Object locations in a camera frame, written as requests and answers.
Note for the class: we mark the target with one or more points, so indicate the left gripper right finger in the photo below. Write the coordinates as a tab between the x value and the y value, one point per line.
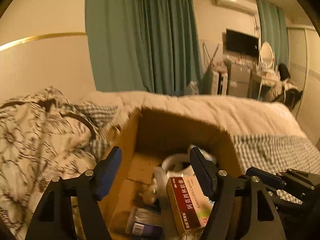
242	207

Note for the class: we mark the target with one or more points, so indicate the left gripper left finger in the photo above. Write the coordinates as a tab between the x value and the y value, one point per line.
53	217

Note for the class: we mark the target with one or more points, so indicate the red white medicine box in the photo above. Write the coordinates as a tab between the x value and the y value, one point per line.
190	207

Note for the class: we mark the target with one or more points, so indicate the white bear plush toy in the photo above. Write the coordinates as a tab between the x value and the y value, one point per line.
156	194

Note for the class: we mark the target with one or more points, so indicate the checkered bed sheet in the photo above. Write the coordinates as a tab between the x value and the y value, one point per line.
276	153

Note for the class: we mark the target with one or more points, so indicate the floral pillow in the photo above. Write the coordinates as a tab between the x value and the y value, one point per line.
44	135

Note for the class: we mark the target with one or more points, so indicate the chair with clothes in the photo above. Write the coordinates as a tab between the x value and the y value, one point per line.
285	91

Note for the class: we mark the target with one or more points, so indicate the cream fluffy blanket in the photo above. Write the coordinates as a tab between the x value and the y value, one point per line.
238	116

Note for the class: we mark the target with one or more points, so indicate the white dressing table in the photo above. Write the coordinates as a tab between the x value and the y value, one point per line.
258	81

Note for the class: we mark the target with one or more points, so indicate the grey mini fridge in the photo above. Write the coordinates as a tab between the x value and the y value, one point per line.
238	79

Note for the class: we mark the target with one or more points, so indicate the clear water jug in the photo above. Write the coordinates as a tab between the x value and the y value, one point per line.
192	89

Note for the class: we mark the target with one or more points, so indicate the oval vanity mirror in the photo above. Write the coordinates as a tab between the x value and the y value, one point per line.
266	57

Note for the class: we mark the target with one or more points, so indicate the white crate shelf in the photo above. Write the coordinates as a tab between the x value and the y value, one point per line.
215	83

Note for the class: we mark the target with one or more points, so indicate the white louvered wardrobe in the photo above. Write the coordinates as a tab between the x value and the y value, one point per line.
304	70

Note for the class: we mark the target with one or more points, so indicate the green curtain left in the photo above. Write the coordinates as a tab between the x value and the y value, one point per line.
148	45

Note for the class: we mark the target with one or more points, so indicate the green curtain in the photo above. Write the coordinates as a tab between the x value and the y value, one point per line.
148	45
273	30

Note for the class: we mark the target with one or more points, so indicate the green curtain right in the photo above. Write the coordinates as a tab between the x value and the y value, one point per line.
273	30

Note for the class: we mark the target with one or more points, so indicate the white air conditioner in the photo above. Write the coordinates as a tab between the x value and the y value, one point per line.
244	6

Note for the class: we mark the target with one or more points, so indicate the black wall television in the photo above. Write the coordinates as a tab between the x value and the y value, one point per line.
242	43

